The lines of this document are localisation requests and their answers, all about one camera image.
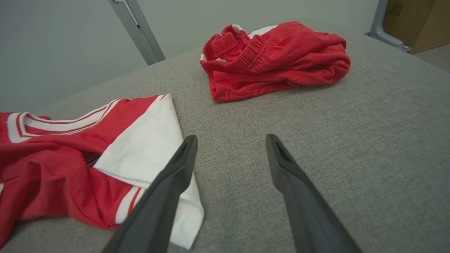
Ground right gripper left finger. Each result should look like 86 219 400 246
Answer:
102 134 198 253

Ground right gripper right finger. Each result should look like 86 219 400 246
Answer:
265 134 363 253

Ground red white basketball jersey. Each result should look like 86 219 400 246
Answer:
0 93 205 250

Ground red shorts white stripes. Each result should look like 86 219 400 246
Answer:
199 21 351 102

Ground brown cardboard box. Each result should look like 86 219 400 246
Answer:
382 0 450 54

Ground grey partition post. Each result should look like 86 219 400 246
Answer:
108 0 166 66

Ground grey partition base frame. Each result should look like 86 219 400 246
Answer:
366 0 414 53

